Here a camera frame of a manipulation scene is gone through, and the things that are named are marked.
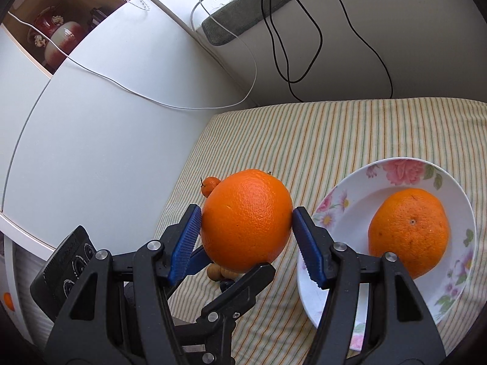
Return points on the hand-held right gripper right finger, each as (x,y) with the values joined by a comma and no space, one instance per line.
(309,251)

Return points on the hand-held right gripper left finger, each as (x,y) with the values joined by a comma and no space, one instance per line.
(186,245)

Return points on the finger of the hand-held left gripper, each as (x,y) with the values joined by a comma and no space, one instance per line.
(236,296)
(198,261)

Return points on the brown longan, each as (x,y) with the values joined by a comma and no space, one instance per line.
(214,272)
(229,273)

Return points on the white floral plate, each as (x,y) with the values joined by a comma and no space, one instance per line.
(354,213)

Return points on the tangerine with stem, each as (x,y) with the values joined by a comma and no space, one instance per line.
(210,187)

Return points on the large smooth orange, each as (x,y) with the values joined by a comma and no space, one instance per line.
(247,220)

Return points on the white ribbed panel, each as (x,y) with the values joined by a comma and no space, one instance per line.
(26,296)

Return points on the small orange object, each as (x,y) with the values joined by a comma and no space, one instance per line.
(8,301)

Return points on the rough-skinned orange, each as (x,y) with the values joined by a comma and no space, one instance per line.
(411,232)

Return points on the white cabinet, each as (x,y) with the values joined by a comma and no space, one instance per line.
(114,140)

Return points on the red and white vase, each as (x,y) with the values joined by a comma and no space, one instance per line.
(64,40)

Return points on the grey windowsill mat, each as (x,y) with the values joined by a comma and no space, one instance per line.
(236,19)

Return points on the dark red flowered jar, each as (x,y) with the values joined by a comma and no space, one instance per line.
(43,22)

